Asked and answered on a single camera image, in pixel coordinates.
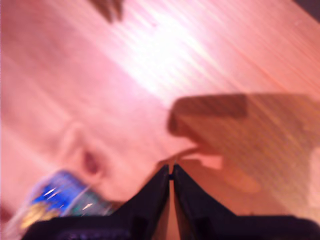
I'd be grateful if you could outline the heap of teal pins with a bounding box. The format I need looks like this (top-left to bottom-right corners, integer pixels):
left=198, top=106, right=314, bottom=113
left=74, top=192, right=113, bottom=216

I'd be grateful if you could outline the heap of yellow pins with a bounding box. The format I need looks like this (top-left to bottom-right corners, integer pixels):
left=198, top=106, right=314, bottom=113
left=21, top=202, right=58, bottom=228

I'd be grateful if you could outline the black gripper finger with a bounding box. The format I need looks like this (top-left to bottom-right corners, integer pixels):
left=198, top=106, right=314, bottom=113
left=173, top=163, right=236, bottom=236
left=114, top=164, right=171, bottom=226

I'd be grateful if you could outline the heap of blue pins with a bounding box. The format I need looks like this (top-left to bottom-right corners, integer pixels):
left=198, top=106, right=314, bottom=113
left=32, top=171, right=88, bottom=216

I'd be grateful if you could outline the clear plastic pin organiser box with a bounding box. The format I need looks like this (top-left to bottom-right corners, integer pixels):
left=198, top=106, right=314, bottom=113
left=4, top=169, right=123, bottom=236

